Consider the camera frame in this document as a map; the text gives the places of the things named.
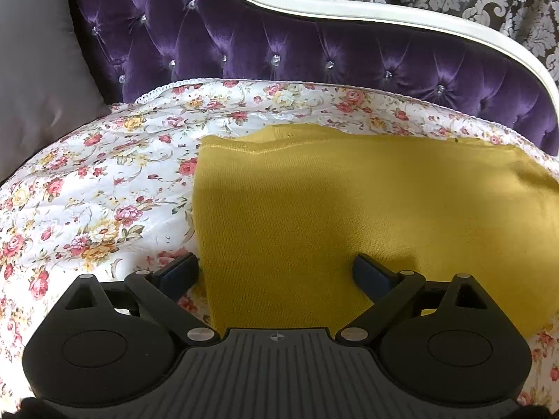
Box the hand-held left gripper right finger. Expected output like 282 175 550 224
335 253 486 345

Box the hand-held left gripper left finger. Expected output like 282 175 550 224
65 252 222 345

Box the yellow knit sweater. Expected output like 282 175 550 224
192 123 559 344

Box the floral quilted bedspread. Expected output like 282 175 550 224
0 78 559 419

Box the grey cushion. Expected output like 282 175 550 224
0 0 112 185

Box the purple tufted sofa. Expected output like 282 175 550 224
65 0 559 156

